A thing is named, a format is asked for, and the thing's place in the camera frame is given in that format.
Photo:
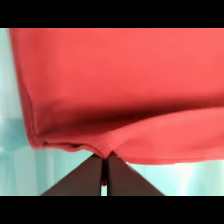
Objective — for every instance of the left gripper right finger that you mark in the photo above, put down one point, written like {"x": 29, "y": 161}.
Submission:
{"x": 128, "y": 180}

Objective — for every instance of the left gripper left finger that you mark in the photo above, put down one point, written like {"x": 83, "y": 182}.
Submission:
{"x": 83, "y": 180}

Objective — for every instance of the red T-shirt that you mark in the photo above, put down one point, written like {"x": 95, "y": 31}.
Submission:
{"x": 120, "y": 90}

